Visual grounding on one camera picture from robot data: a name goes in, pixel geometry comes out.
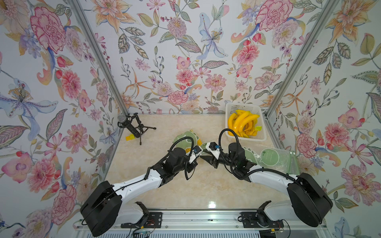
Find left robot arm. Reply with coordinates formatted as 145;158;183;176
80;136;203;237

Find zip-top bag bananas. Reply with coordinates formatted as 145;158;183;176
243;147;265;167
258;148;300;175
173;130;206;153

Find left corner aluminium post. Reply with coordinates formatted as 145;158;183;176
68;0;129;116

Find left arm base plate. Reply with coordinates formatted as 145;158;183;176
121;201;163;229

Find black microphone tripod stand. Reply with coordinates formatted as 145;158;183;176
118;113;157;145

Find corner aluminium post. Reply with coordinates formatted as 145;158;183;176
68;0;129;116
266;1;338;121

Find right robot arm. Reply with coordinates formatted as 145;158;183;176
201;140;333;227

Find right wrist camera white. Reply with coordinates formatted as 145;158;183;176
205;142;221;160

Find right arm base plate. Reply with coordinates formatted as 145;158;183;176
237;200;284;229

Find right corner aluminium post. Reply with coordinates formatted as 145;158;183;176
266;1;338;121

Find aluminium front rail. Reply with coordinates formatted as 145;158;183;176
71;209;331;238

